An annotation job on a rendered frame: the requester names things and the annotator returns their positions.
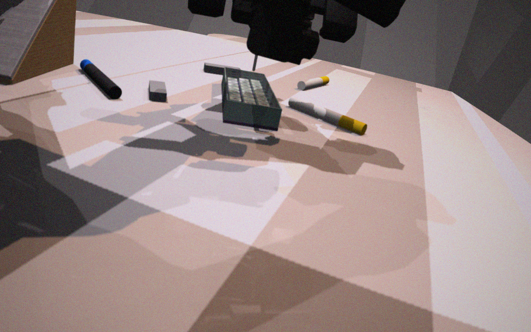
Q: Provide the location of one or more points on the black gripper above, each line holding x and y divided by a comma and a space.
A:
339, 22

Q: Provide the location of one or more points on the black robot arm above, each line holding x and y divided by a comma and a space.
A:
280, 31

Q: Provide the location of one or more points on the black marker with blue cap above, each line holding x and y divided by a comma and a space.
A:
106, 84

